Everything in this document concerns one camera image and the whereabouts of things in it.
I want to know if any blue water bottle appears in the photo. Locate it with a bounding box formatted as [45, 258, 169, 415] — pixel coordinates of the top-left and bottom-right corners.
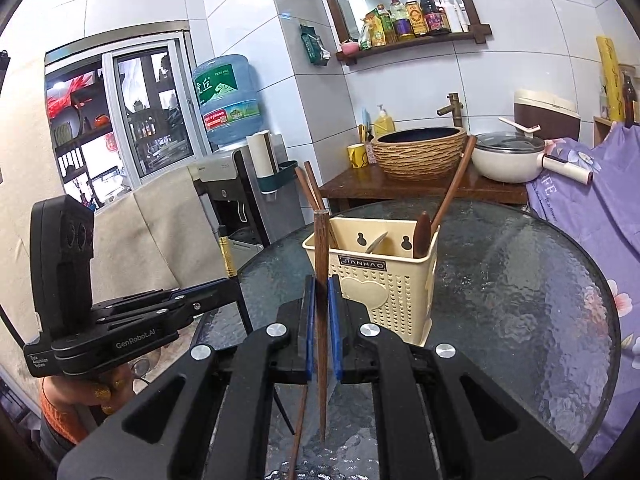
[192, 54, 265, 147]

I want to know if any glass pot lid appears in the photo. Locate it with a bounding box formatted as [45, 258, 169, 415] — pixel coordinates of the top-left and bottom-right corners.
[474, 131, 546, 154]

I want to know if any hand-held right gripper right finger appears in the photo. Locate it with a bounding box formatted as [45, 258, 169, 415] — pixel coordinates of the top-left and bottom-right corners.
[327, 276, 583, 480]

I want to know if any person's left forearm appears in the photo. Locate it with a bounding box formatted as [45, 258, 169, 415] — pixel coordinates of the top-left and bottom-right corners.
[39, 376, 108, 446]

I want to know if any beige cloth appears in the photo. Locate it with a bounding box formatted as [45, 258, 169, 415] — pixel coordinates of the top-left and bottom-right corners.
[95, 165, 223, 286]

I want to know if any white rice paddle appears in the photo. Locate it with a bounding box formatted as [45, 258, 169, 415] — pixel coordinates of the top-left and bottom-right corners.
[498, 116, 542, 136]

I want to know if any dark wooden spoon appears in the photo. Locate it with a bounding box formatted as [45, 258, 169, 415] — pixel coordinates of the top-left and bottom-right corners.
[412, 210, 433, 259]

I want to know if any purple floral cloth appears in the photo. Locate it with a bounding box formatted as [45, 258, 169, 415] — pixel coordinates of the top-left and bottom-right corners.
[525, 122, 640, 471]

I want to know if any dark soy sauce bottle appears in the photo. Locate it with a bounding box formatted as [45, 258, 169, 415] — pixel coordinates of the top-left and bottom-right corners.
[417, 0, 451, 36]

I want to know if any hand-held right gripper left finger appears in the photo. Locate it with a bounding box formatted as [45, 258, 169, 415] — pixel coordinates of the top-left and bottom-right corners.
[57, 274, 317, 480]

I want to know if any grey water dispenser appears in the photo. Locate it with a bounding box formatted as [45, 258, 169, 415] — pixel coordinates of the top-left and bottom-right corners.
[187, 147, 306, 261]

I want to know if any cream paper cup tube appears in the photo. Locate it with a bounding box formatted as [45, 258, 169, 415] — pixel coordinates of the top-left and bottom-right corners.
[246, 130, 281, 181]

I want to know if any white cooking pot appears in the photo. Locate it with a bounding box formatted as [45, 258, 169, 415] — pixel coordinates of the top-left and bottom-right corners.
[471, 131, 594, 184]

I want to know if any teal plastic cup holder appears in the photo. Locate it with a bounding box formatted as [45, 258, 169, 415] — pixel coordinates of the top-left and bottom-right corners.
[260, 160, 301, 197]

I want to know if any green tea packet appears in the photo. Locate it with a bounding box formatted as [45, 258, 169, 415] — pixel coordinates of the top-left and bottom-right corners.
[299, 24, 332, 67]

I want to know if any brown wooden chopstick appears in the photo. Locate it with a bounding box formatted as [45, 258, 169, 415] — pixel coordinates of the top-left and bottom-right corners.
[304, 161, 327, 212]
[294, 166, 321, 212]
[286, 385, 311, 480]
[430, 135, 478, 233]
[312, 208, 332, 443]

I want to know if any cream plastic utensil holder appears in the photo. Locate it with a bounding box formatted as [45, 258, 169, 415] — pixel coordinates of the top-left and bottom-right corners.
[301, 215, 441, 346]

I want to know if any person's left hand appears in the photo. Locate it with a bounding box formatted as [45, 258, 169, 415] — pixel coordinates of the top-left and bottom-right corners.
[80, 364, 136, 416]

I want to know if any white brown rice cooker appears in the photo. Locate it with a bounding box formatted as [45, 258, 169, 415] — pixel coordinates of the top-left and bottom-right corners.
[514, 89, 582, 142]

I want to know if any sliding window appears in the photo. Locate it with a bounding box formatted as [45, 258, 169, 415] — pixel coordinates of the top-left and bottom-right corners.
[45, 30, 211, 201]

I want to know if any dark wooden wall shelf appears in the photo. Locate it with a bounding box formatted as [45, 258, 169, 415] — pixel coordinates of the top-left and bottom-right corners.
[315, 0, 493, 66]

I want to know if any green label bottle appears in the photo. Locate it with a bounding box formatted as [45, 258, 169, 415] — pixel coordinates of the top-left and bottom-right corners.
[376, 4, 398, 44]

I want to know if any woven pattern basin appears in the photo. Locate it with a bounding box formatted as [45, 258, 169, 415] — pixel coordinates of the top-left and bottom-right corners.
[371, 126, 467, 182]

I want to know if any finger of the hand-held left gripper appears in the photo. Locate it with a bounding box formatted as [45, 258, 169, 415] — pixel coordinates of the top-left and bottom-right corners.
[91, 279, 229, 319]
[96, 279, 246, 337]

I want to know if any brown sauce bottle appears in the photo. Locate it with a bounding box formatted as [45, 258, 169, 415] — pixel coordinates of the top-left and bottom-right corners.
[404, 0, 426, 37]

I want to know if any yellow soap bottle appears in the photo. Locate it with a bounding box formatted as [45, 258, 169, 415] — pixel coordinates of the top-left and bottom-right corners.
[374, 104, 396, 137]

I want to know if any dark wooden counter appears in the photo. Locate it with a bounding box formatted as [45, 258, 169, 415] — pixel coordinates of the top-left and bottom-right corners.
[319, 162, 530, 213]

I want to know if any yellow green packet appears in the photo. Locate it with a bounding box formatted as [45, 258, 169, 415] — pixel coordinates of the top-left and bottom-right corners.
[360, 10, 385, 51]

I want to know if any yellow oil bottle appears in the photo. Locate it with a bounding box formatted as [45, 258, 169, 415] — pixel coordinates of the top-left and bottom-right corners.
[389, 0, 416, 41]

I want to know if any brass faucet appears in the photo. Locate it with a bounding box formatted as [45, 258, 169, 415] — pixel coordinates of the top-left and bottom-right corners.
[436, 92, 465, 128]

